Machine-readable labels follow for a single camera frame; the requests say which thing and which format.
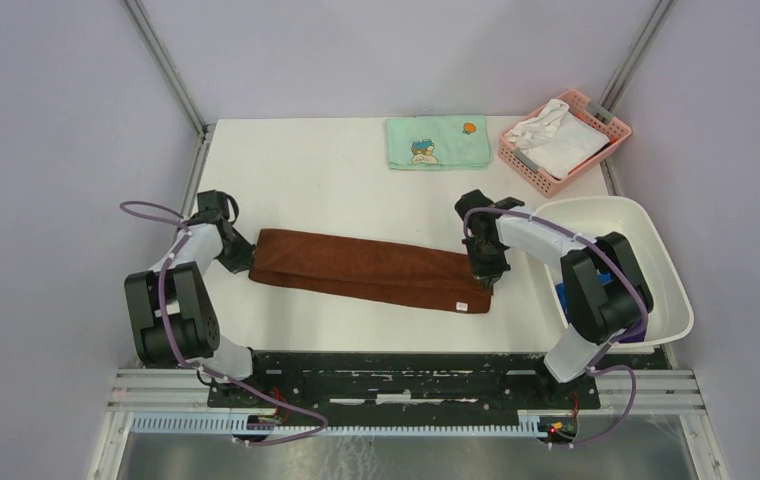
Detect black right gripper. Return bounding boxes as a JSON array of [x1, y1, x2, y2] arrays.
[[463, 234, 511, 289]]

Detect brown towel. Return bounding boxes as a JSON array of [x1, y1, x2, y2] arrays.
[[249, 229, 492, 314]]

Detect blue towel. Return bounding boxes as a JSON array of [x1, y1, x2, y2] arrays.
[[555, 273, 613, 314]]

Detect purple towel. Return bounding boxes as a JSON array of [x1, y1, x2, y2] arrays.
[[618, 321, 647, 344]]

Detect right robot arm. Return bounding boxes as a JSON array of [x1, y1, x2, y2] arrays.
[[454, 190, 653, 408]]

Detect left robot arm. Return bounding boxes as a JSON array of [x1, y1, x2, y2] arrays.
[[120, 190, 271, 407]]

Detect mint green cartoon towel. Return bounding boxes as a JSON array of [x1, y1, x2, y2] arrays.
[[385, 115, 493, 171]]

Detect white cloth in basket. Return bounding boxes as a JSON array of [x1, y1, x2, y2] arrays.
[[506, 99, 610, 180]]

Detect pink plastic basket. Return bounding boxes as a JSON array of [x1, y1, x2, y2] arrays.
[[498, 89, 632, 198]]

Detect white plastic tub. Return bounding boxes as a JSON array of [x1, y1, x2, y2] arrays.
[[536, 196, 694, 354]]

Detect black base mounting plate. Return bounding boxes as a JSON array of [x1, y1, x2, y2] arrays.
[[195, 351, 597, 430]]

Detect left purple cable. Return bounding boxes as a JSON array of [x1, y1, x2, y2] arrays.
[[118, 200, 330, 448]]

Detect white slotted cable duct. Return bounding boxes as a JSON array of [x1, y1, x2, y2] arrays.
[[130, 412, 547, 439]]

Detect aluminium frame rail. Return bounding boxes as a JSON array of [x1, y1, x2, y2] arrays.
[[107, 369, 707, 416]]

